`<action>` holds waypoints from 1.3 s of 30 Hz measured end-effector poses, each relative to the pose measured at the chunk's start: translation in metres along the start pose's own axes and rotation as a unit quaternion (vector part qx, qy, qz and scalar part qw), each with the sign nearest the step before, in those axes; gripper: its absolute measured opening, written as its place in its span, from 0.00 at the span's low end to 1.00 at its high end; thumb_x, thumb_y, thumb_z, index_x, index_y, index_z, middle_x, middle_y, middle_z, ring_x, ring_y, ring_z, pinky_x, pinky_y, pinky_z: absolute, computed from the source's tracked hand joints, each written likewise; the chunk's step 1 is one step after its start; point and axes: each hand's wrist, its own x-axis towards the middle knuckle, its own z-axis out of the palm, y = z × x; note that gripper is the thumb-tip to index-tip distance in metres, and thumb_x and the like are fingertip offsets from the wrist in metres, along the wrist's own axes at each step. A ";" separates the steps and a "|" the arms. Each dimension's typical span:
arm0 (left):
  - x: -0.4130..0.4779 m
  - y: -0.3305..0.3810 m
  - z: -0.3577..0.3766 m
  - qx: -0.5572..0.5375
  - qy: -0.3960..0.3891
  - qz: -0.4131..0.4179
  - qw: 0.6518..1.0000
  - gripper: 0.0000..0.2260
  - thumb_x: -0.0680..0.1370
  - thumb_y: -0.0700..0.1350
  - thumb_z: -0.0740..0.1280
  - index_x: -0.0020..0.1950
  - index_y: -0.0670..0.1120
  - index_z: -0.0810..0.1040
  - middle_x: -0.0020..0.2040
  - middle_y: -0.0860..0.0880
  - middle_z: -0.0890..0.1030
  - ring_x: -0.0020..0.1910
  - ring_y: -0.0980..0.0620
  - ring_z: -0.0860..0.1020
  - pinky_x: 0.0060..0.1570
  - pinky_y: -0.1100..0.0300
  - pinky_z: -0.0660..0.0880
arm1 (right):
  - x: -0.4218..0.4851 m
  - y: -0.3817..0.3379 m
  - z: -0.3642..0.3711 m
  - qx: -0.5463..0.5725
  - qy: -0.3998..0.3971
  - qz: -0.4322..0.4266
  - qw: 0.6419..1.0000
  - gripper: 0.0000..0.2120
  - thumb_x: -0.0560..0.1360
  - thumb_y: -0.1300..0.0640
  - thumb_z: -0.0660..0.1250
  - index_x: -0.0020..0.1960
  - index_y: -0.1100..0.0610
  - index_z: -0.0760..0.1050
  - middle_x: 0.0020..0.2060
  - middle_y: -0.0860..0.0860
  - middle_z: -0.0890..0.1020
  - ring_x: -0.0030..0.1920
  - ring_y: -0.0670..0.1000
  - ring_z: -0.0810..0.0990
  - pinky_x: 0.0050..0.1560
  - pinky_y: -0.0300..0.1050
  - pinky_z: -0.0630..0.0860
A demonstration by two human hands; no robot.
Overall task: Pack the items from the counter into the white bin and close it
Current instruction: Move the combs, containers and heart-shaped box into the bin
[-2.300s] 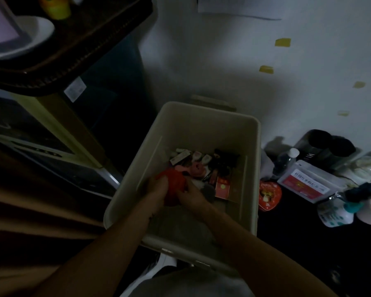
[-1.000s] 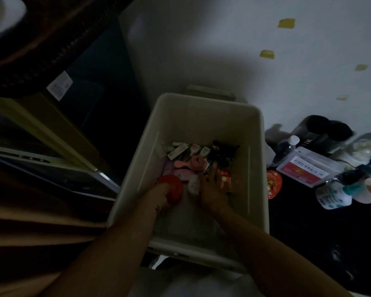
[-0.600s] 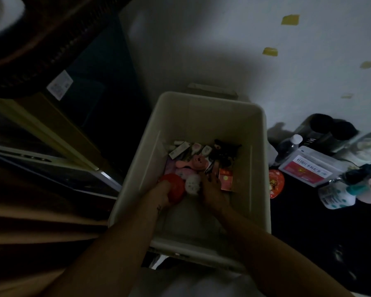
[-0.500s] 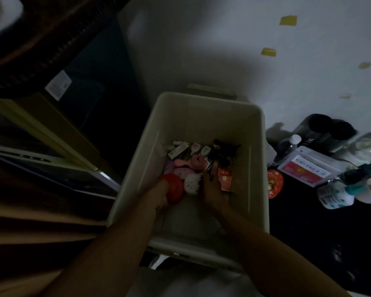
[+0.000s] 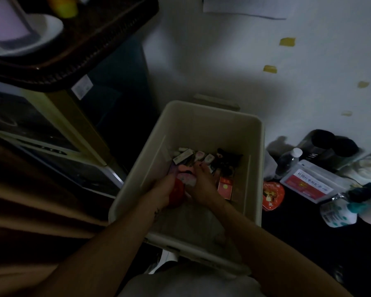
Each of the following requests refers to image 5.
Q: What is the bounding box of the person's right forearm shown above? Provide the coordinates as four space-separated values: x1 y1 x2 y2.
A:
215 200 353 297

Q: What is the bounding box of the zip pouch red label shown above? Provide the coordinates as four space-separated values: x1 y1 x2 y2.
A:
279 160 350 205

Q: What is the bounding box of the orange red round jar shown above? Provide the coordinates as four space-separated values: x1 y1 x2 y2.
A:
168 177 187 208

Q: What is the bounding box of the person's right hand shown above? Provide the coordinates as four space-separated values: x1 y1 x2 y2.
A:
185 162 226 211

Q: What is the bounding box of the white lotion bottle teal cap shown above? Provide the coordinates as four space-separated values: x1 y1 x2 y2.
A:
320 198 369 229

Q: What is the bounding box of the pale purple container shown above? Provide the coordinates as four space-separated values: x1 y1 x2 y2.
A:
0 0 39 48

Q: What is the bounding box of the red heart shaped tin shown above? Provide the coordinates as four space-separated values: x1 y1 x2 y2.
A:
262 181 286 212

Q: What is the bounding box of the clear bottle white cap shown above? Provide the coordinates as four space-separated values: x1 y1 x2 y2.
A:
275 147 303 178

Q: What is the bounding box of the person's left forearm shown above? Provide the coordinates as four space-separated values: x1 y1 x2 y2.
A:
34 194 161 297

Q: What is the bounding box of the black table countertop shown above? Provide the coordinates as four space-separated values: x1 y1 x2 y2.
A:
261 145 371 297

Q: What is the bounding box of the person's left hand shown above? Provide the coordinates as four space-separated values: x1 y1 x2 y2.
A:
147 173 177 214

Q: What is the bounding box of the white shallow dish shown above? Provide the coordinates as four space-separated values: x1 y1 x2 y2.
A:
0 14 64 57

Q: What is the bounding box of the orange yellow bottle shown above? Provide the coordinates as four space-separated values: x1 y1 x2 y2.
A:
46 0 78 19

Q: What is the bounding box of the cream plush covered bottle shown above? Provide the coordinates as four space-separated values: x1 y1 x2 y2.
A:
340 156 371 186

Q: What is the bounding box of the black woven tray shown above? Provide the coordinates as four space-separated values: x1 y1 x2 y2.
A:
0 0 160 92

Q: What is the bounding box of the white sticker label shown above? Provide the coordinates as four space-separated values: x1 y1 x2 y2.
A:
71 74 94 100

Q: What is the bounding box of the small red box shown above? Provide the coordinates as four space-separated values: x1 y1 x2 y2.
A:
217 177 234 200

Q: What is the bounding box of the person's grey shirt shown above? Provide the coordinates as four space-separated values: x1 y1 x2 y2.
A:
119 269 266 297

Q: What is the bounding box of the white plastic storage bin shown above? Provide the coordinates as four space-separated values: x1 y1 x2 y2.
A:
108 100 265 276

